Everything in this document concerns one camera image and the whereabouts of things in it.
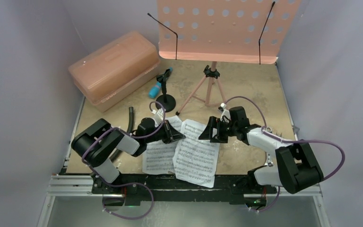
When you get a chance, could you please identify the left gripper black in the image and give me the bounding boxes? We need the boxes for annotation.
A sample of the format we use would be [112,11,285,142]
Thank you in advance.
[145,120,185,144]

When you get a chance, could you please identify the sheet music page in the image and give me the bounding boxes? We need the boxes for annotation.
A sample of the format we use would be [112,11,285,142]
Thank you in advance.
[142,116,184,175]
[173,120,220,188]

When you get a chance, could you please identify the black microphone desk stand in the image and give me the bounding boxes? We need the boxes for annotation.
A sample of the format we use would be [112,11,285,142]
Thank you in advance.
[156,68,176,113]

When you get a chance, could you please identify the pink music stand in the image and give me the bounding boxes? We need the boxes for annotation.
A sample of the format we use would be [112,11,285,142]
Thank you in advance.
[147,0,303,116]

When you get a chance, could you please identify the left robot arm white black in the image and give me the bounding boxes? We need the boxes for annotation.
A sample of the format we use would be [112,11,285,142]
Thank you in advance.
[71,118,186,193]

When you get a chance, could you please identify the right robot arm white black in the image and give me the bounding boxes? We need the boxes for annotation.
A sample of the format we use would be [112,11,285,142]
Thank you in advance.
[199,106,324,194]

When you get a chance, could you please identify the blue toy microphone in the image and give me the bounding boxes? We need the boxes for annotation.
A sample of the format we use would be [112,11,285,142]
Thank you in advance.
[148,67,173,99]

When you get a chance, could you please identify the translucent orange plastic box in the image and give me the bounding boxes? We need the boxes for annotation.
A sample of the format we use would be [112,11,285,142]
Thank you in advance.
[68,31,161,112]

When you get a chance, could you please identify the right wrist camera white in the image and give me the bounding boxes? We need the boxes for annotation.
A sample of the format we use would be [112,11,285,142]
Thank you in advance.
[218,103,230,122]

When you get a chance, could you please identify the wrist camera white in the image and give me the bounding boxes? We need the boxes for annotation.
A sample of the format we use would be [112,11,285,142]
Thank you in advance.
[218,103,230,122]
[151,108,164,124]

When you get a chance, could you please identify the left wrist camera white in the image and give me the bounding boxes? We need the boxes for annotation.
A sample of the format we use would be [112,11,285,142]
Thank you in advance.
[151,108,164,124]

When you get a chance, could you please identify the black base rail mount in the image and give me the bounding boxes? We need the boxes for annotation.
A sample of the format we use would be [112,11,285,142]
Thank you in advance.
[92,174,277,206]

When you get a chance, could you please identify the red handled tool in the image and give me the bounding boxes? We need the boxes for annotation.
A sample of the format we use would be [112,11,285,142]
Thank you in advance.
[264,152,275,167]

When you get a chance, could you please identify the black rubber hose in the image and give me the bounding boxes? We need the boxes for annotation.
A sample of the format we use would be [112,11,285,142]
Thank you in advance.
[108,106,135,164]

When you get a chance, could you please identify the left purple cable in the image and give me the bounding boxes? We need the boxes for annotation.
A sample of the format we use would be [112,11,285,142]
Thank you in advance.
[80,100,167,220]

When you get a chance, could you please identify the purple cable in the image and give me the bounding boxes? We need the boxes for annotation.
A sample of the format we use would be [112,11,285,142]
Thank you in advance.
[224,96,346,214]
[80,100,167,220]

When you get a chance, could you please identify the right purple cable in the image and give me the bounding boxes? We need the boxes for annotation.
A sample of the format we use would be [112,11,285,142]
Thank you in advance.
[224,96,346,214]

